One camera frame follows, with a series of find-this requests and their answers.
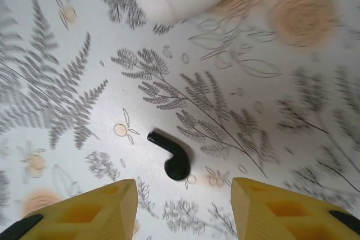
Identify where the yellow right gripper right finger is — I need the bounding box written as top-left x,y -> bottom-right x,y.
231,177 -> 360,240

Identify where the black wireless earbud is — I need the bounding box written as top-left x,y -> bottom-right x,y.
147,129 -> 192,181

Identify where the floral printed tablecloth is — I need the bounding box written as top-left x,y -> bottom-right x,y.
0,0 -> 360,240

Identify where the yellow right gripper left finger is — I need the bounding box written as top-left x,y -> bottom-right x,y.
8,178 -> 138,240

